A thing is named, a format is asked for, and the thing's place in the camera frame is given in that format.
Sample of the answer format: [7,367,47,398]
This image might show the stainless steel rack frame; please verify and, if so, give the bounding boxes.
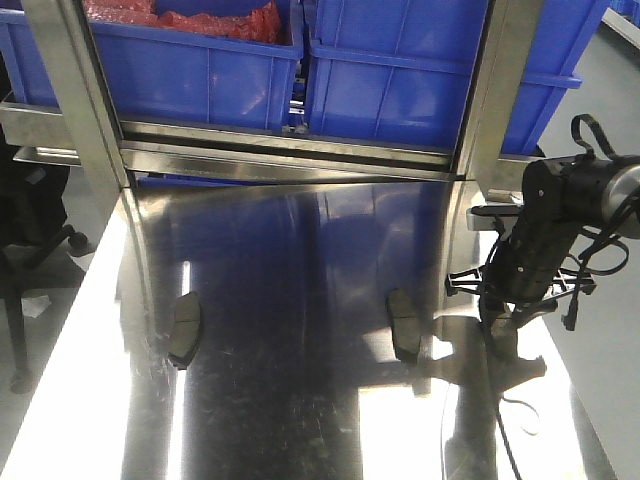
[0,0,551,236]

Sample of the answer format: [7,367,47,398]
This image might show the far-left blue plastic bin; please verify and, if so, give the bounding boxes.
[1,1,58,107]

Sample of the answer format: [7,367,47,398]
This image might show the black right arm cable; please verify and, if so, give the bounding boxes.
[562,113,640,332]

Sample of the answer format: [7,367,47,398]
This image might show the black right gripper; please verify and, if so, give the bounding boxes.
[445,219,596,320]

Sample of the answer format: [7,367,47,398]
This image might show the red bubble wrap bags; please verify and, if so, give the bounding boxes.
[83,1,282,44]

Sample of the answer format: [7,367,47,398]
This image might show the left blue plastic bin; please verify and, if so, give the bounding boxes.
[90,1,304,131]

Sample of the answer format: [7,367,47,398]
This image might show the grey brake pad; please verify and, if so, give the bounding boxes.
[385,289,421,365]
[489,310,518,363]
[167,291,202,370]

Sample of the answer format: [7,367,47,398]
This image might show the right blue plastic bin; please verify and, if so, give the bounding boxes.
[303,1,607,155]

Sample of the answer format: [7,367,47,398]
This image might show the grey camera on right wrist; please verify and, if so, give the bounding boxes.
[466,204,522,234]

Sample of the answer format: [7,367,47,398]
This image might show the black office chair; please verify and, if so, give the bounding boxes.
[0,49,89,396]

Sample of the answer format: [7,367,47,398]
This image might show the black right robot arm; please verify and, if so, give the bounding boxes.
[445,154,639,331]

